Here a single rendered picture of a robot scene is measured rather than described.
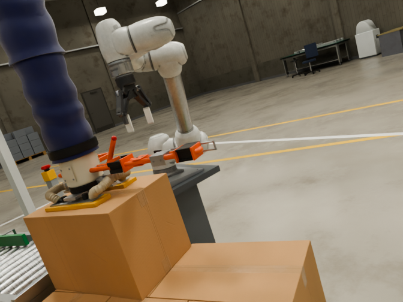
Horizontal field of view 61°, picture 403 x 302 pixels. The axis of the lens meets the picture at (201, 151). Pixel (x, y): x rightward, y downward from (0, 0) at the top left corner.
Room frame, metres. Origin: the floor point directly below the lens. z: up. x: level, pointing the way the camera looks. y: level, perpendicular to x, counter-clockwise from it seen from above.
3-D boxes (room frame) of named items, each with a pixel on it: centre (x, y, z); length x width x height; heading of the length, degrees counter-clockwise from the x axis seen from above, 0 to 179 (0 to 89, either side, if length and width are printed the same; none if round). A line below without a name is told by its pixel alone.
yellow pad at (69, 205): (1.51, 0.61, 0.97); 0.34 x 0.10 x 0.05; 59
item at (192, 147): (1.27, 0.05, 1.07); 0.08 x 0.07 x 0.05; 59
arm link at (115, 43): (1.39, 0.19, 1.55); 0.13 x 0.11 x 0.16; 89
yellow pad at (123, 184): (1.67, 0.51, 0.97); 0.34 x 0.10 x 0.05; 59
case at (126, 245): (1.59, 0.55, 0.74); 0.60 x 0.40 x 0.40; 56
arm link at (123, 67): (1.39, 0.20, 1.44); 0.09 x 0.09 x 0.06
